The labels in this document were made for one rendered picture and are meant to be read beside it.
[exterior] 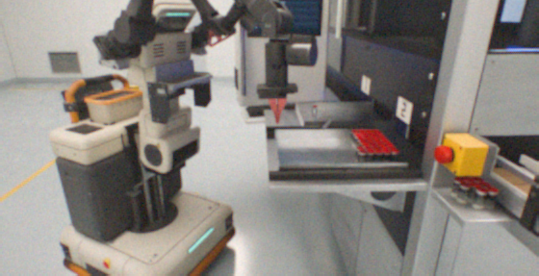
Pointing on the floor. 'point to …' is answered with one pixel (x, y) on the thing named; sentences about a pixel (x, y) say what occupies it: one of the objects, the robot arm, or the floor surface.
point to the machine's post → (451, 108)
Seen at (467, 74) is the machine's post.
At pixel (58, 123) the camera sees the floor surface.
